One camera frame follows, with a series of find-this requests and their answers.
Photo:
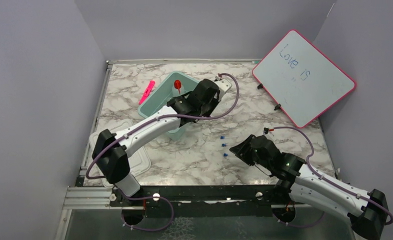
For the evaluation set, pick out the red capped wash bottle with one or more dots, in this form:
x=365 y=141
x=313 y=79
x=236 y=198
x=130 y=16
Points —
x=177 y=89

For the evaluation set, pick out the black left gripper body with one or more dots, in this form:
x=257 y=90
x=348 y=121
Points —
x=208 y=108

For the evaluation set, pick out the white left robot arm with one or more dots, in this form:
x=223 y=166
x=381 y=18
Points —
x=113 y=149

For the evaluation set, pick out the pink framed whiteboard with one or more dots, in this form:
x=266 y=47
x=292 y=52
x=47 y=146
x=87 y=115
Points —
x=301 y=79

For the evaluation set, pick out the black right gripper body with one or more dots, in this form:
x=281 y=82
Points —
x=249 y=155

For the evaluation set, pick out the teal plastic bin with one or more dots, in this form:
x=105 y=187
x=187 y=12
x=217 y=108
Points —
x=163 y=93

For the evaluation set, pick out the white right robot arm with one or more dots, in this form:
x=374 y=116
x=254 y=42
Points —
x=365 y=211

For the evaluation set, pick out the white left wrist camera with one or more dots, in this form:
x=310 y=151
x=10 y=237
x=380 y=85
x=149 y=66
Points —
x=223 y=85

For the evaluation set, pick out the pink highlighter marker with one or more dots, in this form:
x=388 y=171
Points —
x=147 y=91

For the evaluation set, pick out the white plastic bin lid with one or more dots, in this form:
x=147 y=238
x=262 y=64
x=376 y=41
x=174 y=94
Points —
x=139 y=162

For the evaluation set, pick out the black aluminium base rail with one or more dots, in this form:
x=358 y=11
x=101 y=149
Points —
x=189 y=201

